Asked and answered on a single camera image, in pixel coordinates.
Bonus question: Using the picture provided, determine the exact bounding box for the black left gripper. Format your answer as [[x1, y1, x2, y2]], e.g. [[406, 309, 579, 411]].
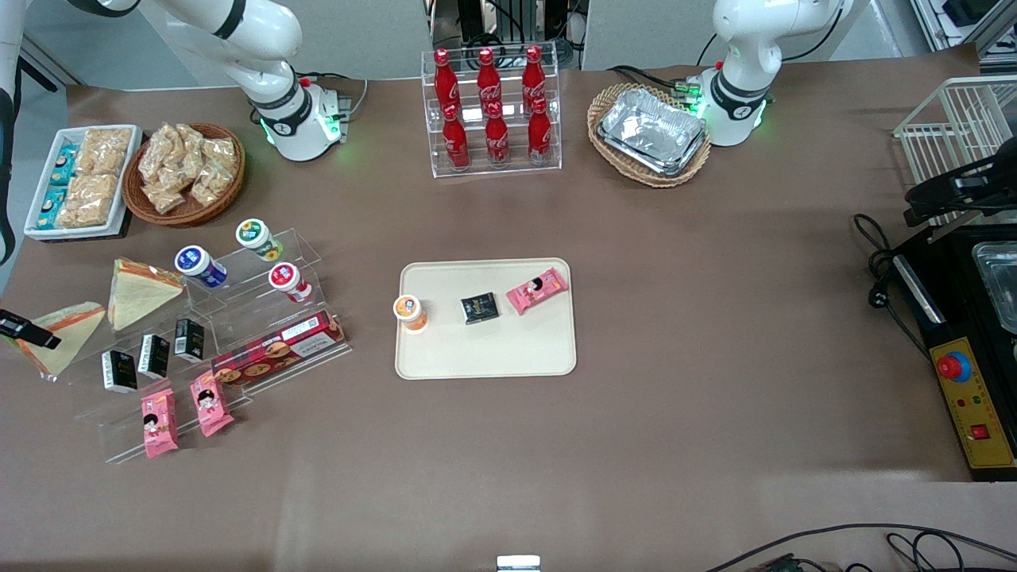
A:
[[904, 155, 1017, 227]]

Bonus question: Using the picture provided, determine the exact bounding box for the triangular sandwich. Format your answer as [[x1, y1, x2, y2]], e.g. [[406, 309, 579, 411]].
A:
[[107, 257, 186, 331], [6, 301, 107, 377]]

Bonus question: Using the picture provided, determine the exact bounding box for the beige plastic tray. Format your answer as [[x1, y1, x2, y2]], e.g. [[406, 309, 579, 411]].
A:
[[395, 257, 578, 381]]

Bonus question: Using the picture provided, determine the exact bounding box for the small black carton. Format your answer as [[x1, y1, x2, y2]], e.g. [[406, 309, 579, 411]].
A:
[[101, 350, 139, 395], [173, 318, 206, 364], [138, 334, 171, 380]]

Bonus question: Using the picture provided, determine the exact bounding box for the metal food container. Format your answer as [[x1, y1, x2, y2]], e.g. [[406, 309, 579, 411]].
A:
[[973, 242, 1017, 335]]

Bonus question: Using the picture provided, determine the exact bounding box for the black sealing machine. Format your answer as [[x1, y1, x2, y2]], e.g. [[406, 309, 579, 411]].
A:
[[888, 222, 1017, 482]]

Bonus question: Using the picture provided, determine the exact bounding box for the teal snack packet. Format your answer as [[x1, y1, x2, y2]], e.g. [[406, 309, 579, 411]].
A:
[[51, 145, 79, 187], [36, 187, 69, 231]]

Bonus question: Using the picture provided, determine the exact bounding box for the beige cracker pack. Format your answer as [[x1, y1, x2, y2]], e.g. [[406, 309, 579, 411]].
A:
[[78, 127, 133, 175], [57, 173, 121, 229]]

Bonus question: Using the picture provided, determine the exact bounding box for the red emergency stop button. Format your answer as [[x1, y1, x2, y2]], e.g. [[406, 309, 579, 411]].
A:
[[937, 351, 973, 385]]

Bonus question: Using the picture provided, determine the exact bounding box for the pink snack packet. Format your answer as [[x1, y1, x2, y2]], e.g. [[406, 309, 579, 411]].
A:
[[140, 388, 180, 461], [188, 370, 236, 439], [506, 268, 570, 317]]

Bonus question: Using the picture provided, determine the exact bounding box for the blue lid yogurt cup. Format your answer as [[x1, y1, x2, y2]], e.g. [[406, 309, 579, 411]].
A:
[[174, 245, 230, 289]]

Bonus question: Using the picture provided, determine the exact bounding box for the white rectangular snack dish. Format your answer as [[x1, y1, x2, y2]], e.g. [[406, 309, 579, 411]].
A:
[[23, 125, 144, 241]]

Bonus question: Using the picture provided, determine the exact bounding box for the clear bag of crackers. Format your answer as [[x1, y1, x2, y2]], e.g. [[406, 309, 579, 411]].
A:
[[146, 181, 190, 215], [161, 123, 205, 162], [203, 137, 240, 172], [138, 135, 173, 185], [191, 163, 233, 205]]

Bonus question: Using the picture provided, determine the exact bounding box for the yellow control panel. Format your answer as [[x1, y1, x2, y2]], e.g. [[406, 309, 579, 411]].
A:
[[929, 337, 1017, 470]]

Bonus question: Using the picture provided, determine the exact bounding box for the clear tiered acrylic stand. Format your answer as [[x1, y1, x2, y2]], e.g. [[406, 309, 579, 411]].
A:
[[44, 229, 351, 466]]

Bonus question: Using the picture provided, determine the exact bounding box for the dark brown wicker basket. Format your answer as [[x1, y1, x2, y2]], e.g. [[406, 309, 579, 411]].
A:
[[123, 122, 246, 228]]

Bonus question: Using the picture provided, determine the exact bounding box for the green lid yogurt cup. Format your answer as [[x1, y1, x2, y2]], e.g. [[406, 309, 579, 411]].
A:
[[235, 218, 284, 264]]

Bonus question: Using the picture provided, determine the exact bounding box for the red cookie box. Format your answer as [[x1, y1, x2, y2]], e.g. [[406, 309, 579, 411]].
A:
[[211, 310, 349, 388]]

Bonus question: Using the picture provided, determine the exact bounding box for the red lid yogurt cup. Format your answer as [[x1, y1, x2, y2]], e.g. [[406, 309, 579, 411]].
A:
[[268, 262, 314, 304]]

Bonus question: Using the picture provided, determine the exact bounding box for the aluminium foil container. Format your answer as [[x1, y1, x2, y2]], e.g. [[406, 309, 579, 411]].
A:
[[597, 87, 709, 178]]

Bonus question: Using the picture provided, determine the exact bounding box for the brown table mat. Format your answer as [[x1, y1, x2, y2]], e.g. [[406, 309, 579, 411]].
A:
[[0, 44, 1017, 572]]

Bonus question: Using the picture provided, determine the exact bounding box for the light wicker basket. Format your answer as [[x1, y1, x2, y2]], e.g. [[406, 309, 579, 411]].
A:
[[586, 83, 713, 189]]

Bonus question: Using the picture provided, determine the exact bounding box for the orange lid cup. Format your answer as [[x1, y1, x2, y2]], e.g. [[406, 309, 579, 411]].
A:
[[393, 295, 429, 332]]

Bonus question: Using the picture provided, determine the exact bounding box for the red cola bottle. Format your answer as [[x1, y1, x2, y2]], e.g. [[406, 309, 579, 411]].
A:
[[433, 49, 461, 112], [476, 48, 503, 110], [527, 97, 553, 166], [441, 103, 472, 171], [484, 102, 512, 168], [521, 45, 548, 106]]

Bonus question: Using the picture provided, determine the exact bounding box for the clear acrylic bottle rack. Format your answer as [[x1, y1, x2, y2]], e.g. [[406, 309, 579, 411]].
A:
[[420, 49, 563, 179]]

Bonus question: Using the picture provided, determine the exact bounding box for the black square snack packet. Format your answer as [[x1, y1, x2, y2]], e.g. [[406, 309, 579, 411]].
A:
[[460, 292, 501, 326]]

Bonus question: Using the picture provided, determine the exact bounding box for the black background equipment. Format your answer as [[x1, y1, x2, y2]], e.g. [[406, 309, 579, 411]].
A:
[[427, 0, 590, 71]]

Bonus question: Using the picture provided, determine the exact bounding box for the silver machine handle bar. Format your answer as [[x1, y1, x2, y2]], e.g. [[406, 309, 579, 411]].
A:
[[893, 253, 947, 326]]

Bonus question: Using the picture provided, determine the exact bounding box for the black power cable with plug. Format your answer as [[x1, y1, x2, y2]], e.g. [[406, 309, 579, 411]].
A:
[[853, 212, 932, 360]]

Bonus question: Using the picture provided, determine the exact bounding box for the white wire rack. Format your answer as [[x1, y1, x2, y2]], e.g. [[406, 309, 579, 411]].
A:
[[893, 75, 1017, 227]]

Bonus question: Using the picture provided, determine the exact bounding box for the aluminium frame structure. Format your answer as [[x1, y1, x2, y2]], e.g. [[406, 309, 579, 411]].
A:
[[910, 0, 1017, 58]]

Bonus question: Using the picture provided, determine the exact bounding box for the black arm base cable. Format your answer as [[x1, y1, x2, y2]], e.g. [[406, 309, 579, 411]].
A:
[[606, 64, 694, 94]]

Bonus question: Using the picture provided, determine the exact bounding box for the long black floor cable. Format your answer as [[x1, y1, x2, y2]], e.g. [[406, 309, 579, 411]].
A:
[[706, 522, 1017, 572]]

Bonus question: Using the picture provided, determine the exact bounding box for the coiled black floor cable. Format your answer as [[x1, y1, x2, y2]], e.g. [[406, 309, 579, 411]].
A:
[[885, 531, 1017, 572]]

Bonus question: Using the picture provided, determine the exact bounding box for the grey arm base cable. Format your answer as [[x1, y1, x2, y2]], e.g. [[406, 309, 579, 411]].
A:
[[340, 77, 371, 122]]

